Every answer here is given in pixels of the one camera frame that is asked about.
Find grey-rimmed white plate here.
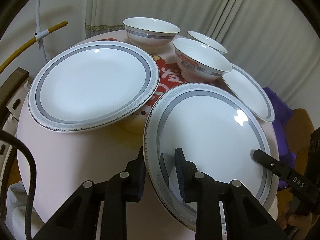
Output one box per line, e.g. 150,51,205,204
143,83,278,230
28,41,160,132
222,63,275,123

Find white bowl with label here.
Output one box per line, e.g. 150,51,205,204
172,38,232,83

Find person's right hand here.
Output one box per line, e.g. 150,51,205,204
276,202,312,240

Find white towel on floor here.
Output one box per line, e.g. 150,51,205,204
4,182,46,240

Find purple cloth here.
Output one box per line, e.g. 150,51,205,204
262,87,298,189

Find dark wooden bench cabinet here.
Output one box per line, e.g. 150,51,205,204
0,67,29,215

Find grey-white curtain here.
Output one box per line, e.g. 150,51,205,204
85,0,319,108

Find lower wooden ballet bar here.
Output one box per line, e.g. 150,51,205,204
0,21,68,74

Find large white bowl back left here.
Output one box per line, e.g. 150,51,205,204
123,17,181,54

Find black braided cable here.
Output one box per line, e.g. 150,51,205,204
0,129,38,240

